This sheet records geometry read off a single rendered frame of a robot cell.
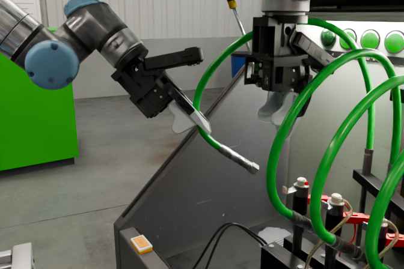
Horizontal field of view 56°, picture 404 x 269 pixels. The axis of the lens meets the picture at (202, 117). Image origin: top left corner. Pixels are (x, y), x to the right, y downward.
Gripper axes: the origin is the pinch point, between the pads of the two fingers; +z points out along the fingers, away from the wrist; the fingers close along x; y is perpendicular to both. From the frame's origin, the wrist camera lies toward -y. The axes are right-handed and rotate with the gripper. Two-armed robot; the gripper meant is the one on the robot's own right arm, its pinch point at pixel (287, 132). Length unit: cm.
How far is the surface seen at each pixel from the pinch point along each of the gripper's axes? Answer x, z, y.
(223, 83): -578, 117, -397
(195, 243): -31, 40, 0
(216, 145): -12.2, 4.9, 6.6
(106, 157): -322, 124, -67
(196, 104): -13.8, -3.6, 10.3
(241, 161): -10.0, 8.5, 1.9
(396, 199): 10.7, 13.6, -18.8
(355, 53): 8.7, -14.2, -4.7
